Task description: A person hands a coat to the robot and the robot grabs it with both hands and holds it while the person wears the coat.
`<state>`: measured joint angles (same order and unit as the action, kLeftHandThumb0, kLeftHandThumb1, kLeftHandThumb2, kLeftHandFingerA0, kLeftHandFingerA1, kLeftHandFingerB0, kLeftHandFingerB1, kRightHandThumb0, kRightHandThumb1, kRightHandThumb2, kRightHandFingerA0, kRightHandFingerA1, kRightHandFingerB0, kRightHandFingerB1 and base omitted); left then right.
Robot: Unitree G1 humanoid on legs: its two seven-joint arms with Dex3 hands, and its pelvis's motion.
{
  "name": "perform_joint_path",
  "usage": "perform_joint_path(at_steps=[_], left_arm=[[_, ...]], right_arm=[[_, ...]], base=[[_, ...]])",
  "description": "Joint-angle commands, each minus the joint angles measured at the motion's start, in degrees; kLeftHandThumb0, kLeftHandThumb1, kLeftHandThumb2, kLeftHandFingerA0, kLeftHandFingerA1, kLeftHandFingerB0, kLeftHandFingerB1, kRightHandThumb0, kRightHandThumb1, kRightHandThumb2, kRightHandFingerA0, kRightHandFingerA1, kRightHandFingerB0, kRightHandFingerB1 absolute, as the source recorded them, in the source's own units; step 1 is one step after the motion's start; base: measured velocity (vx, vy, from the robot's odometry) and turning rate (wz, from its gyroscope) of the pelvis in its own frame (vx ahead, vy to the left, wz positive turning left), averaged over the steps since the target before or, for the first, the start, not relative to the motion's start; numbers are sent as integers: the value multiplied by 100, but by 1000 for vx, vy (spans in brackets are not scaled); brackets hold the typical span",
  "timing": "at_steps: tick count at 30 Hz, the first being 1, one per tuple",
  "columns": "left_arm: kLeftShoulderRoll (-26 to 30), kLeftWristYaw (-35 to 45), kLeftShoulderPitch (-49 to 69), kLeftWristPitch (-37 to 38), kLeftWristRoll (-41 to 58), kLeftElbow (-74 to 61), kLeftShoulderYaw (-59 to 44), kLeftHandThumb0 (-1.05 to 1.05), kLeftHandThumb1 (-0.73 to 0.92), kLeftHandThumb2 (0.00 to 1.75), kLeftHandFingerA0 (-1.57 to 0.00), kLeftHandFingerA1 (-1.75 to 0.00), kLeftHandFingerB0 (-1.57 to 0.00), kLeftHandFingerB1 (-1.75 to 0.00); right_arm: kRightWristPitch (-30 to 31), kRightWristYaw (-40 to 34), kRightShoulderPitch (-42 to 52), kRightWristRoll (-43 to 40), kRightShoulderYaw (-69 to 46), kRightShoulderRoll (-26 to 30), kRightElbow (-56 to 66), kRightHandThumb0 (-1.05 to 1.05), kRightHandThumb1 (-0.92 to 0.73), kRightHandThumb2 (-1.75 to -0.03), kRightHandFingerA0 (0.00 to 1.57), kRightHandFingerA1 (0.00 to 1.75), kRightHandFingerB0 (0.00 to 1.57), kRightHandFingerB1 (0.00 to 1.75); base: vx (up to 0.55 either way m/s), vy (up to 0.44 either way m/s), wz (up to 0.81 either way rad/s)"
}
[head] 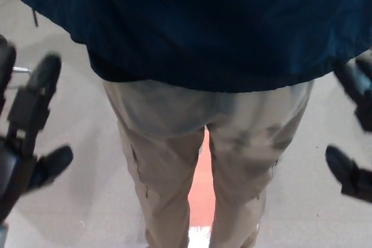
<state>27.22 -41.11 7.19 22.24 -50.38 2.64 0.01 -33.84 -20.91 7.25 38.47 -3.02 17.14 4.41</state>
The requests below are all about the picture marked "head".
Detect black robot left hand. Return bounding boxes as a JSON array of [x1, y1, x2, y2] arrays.
[[0, 34, 74, 231]]

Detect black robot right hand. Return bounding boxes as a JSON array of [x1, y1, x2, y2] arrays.
[[324, 53, 372, 203]]

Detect dark teal coat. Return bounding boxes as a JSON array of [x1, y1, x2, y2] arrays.
[[0, 0, 372, 94]]

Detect metal furniture leg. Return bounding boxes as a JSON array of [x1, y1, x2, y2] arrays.
[[10, 66, 33, 89]]

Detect beige trousers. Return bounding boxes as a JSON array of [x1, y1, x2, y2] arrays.
[[102, 79, 315, 248]]

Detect orange square floor marking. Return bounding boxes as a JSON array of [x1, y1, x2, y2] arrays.
[[187, 129, 216, 248]]

